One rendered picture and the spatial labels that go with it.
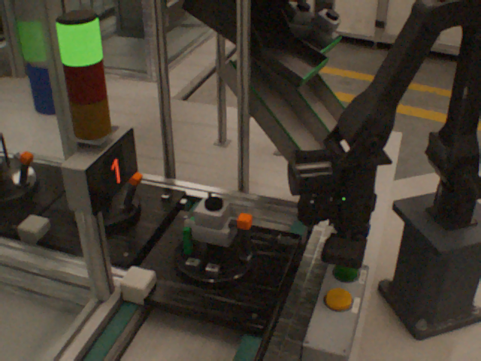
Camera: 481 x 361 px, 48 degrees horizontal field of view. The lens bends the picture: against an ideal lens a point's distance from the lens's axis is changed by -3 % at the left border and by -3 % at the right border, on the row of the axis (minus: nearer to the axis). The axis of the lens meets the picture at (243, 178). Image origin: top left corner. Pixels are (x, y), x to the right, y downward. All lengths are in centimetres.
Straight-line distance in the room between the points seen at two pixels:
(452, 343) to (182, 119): 102
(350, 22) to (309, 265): 421
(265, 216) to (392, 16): 397
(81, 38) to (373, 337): 68
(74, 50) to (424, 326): 71
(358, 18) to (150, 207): 411
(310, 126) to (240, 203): 24
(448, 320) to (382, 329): 12
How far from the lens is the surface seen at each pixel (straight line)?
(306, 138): 121
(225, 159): 146
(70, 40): 68
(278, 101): 120
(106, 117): 73
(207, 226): 89
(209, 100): 215
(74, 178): 73
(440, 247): 89
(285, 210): 109
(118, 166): 77
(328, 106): 136
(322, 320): 88
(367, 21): 503
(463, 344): 104
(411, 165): 326
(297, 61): 112
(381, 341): 100
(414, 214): 95
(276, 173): 140
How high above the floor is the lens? 159
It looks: 32 degrees down
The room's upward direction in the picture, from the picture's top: straight up
